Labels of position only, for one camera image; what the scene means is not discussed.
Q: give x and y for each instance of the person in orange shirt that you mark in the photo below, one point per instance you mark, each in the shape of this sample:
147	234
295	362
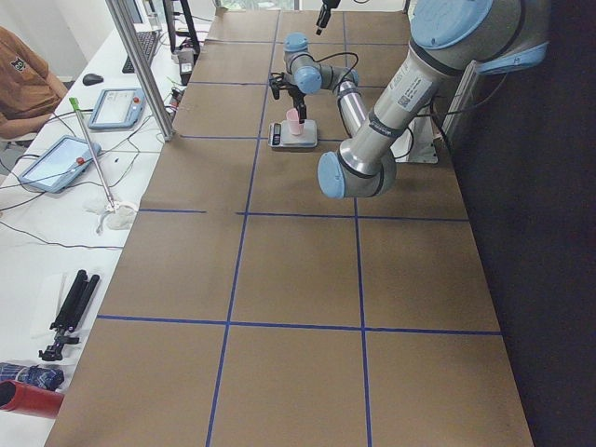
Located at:
30	92

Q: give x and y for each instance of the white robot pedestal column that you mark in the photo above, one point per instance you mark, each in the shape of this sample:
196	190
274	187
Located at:
443	120

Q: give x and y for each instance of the grey digital kitchen scale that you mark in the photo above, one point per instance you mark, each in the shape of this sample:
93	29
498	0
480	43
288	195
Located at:
280	136

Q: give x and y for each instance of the black keyboard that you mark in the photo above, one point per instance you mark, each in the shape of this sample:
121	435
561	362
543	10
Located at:
148	41

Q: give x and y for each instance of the blue teach pendant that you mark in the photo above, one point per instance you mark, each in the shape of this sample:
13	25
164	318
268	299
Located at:
65	160
118	108

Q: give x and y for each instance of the aluminium frame post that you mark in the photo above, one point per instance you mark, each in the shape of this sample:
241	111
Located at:
125	27

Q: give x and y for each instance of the far blue teach pendant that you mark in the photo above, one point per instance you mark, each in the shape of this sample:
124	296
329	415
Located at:
118	108

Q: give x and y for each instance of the near blue teach pendant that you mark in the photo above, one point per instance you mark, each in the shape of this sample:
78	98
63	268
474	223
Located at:
65	160

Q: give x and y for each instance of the black folded tripod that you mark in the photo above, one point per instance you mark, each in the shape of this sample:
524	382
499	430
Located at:
70	315

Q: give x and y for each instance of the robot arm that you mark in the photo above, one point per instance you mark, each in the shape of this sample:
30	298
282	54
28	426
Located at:
446	36

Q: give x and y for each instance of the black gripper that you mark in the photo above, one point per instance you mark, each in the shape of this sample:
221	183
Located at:
296	95
323	12

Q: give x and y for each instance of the long reacher grabber stick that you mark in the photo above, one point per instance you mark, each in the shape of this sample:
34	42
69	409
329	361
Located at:
112	204

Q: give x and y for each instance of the crumpled white cloth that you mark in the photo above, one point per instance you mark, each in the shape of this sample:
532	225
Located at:
119	216

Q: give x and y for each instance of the black computer mouse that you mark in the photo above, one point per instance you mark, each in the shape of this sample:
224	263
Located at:
92	79

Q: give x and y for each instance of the pink plastic cup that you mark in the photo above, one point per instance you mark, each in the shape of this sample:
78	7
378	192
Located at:
294	122

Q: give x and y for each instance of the red cylinder bottle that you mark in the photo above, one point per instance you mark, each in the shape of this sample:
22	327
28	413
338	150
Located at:
17	397

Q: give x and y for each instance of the blue patterned cloth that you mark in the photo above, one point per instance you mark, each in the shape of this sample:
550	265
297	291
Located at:
42	377

